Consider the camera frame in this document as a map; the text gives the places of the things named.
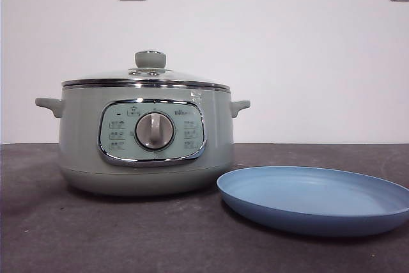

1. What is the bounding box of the glass lid with green knob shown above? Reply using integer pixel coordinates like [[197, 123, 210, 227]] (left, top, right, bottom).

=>
[[61, 50, 230, 91]]

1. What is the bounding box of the pale green electric steamer pot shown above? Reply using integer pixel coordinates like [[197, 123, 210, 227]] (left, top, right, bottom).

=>
[[35, 86, 251, 196]]

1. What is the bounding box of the blue round plate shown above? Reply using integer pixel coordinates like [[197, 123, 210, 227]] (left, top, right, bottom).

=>
[[216, 166, 409, 238]]

